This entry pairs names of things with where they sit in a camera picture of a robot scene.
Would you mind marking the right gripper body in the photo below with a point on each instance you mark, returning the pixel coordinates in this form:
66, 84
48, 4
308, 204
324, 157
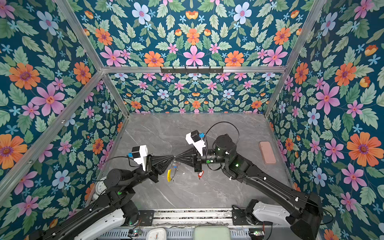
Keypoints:
199, 163

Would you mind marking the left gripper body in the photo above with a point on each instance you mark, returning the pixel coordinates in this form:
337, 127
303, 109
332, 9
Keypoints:
152, 175

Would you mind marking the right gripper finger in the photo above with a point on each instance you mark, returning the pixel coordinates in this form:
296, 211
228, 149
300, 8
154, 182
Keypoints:
189, 161
186, 154

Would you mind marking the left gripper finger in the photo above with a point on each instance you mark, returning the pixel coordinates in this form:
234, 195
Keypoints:
160, 159
164, 164

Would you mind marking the red key tag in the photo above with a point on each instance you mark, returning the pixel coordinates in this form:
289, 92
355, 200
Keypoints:
200, 174

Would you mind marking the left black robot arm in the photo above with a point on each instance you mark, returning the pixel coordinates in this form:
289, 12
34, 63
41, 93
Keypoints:
117, 197

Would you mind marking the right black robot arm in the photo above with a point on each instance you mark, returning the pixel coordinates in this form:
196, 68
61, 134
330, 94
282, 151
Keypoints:
305, 211

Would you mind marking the white round alarm clock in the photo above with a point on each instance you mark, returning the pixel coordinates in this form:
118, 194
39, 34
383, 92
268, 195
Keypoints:
99, 188

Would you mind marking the white clock at front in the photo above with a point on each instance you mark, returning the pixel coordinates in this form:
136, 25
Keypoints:
157, 234

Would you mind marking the pale green box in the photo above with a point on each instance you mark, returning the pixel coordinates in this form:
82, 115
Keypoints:
212, 233

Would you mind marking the pink eraser case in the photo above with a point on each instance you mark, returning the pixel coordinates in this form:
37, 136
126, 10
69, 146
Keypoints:
267, 153

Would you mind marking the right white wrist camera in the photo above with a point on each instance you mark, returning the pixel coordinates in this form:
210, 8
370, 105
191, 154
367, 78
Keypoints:
196, 139

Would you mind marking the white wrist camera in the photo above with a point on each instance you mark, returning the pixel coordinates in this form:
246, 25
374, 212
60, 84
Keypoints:
196, 139
139, 155

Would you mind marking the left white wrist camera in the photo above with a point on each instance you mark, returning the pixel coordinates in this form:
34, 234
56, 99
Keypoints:
139, 155

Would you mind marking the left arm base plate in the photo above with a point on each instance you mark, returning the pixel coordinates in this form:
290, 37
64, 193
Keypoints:
143, 218

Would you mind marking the aluminium front rail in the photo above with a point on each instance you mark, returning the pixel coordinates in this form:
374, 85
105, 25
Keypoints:
219, 216

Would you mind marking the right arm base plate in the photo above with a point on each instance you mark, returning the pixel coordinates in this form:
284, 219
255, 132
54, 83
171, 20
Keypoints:
239, 219

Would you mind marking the black hook rail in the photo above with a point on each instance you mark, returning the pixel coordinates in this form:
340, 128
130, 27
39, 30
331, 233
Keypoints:
191, 70

